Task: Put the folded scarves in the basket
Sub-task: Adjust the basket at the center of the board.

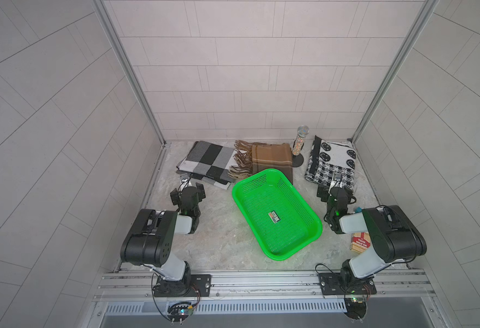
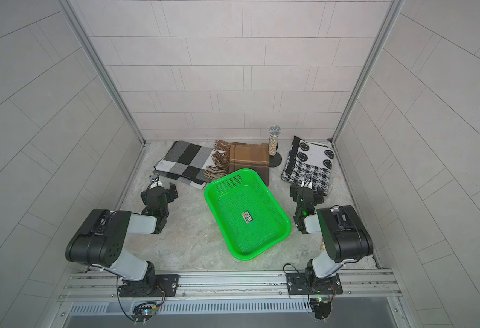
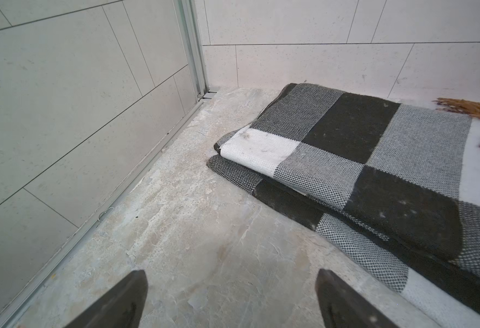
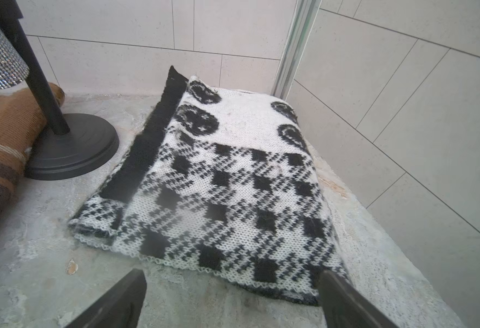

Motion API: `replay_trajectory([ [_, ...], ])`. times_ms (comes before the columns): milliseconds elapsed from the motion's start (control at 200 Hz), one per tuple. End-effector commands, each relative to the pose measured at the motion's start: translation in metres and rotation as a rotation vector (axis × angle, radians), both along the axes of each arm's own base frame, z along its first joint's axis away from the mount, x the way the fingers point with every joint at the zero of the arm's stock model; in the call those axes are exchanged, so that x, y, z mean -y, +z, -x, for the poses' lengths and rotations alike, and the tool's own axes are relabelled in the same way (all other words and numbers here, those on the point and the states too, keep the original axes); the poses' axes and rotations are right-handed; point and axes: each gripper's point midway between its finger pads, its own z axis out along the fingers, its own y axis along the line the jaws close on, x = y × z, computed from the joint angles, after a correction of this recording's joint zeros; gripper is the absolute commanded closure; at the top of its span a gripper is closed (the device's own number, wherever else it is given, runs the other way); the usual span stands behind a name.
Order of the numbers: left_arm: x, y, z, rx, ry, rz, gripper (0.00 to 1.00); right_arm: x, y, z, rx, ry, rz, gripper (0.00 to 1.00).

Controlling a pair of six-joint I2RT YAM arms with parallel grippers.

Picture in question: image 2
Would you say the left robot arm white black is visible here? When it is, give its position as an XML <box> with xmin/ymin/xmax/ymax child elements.
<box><xmin>65</xmin><ymin>180</ymin><xmax>179</xmax><ymax>298</ymax></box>

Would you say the black white houndstooth scarf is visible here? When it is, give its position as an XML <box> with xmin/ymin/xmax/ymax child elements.
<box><xmin>281</xmin><ymin>136</ymin><xmax>334</xmax><ymax>197</ymax></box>

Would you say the green plastic basket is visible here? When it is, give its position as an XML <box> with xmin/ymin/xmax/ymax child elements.
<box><xmin>204</xmin><ymin>169</ymin><xmax>292</xmax><ymax>261</ymax></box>

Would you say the basket label sticker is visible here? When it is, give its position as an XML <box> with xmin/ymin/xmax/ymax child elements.
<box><xmin>241</xmin><ymin>210</ymin><xmax>253</xmax><ymax>224</ymax></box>

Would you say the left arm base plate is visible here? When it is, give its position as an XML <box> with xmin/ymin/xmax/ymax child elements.
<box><xmin>118</xmin><ymin>274</ymin><xmax>180</xmax><ymax>298</ymax></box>

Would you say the aluminium front rail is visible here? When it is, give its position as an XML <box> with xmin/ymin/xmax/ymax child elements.
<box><xmin>57</xmin><ymin>268</ymin><xmax>403</xmax><ymax>303</ymax></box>

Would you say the grey black checkered scarf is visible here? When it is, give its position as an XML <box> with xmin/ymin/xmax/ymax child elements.
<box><xmin>154</xmin><ymin>141</ymin><xmax>215</xmax><ymax>190</ymax></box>

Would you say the small circuit board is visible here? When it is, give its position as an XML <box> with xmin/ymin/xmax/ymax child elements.
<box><xmin>308</xmin><ymin>298</ymin><xmax>332</xmax><ymax>321</ymax></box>
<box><xmin>131</xmin><ymin>301</ymin><xmax>159</xmax><ymax>325</ymax></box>

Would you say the right small circuit board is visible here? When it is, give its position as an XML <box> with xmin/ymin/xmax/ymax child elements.
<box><xmin>308</xmin><ymin>298</ymin><xmax>332</xmax><ymax>321</ymax></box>

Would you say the left small circuit board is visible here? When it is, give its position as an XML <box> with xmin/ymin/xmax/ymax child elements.
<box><xmin>131</xmin><ymin>301</ymin><xmax>159</xmax><ymax>325</ymax></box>

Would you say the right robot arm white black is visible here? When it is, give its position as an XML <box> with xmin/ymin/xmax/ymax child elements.
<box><xmin>290</xmin><ymin>183</ymin><xmax>374</xmax><ymax>295</ymax></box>

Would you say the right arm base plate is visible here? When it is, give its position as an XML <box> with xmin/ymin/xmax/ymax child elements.
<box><xmin>285</xmin><ymin>272</ymin><xmax>343</xmax><ymax>296</ymax></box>

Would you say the glass tube on black stand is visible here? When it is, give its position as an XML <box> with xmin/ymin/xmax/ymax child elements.
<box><xmin>268</xmin><ymin>125</ymin><xmax>282</xmax><ymax>168</ymax></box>

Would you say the brown plaid fringed scarf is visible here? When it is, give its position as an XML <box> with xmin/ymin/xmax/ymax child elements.
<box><xmin>204</xmin><ymin>140</ymin><xmax>270</xmax><ymax>186</ymax></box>

